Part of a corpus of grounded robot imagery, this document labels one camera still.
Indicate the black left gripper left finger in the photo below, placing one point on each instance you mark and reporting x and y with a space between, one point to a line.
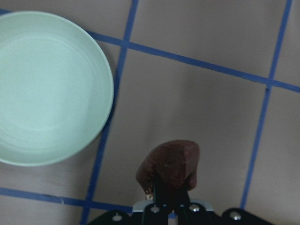
156 213

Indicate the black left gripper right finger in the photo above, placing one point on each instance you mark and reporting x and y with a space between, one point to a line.
188 212

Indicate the brown bun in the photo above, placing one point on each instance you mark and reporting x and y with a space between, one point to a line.
174 162

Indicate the mint green plate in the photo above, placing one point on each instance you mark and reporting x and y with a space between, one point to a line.
56 88

